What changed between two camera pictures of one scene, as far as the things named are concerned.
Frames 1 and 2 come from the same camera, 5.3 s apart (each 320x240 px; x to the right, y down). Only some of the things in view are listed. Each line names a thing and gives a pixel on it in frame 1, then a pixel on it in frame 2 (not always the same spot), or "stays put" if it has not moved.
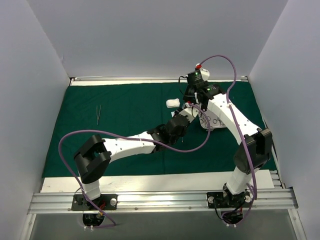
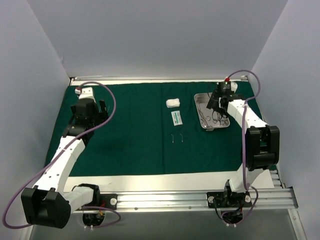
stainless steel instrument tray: x=215 y=120 stays put
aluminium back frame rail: x=124 y=78 stays put
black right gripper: x=189 y=91 → x=214 y=99
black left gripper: x=183 y=112 → x=99 y=113
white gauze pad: x=173 y=103 stays put
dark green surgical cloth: x=110 y=111 stays put
